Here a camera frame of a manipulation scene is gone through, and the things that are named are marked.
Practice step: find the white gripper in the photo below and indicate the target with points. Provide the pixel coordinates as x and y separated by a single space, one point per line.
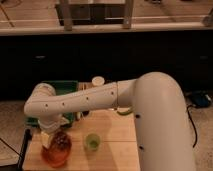
49 126

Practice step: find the dark grape bunch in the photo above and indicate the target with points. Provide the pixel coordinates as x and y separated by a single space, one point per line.
61 140

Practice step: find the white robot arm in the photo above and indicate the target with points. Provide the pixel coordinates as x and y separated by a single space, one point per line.
162 126

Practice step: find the black stand at left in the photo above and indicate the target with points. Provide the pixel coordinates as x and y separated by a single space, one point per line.
26 139

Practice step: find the green plastic bin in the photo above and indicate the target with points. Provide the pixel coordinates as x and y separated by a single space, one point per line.
54 88

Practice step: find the small green cup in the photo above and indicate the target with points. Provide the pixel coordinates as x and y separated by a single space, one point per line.
92 142

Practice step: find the green curved vegetable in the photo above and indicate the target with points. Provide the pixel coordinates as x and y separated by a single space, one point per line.
125 113

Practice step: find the dark blue device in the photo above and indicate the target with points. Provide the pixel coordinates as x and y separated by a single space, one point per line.
201 100

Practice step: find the wooden frame stand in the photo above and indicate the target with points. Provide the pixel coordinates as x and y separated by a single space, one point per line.
94 12

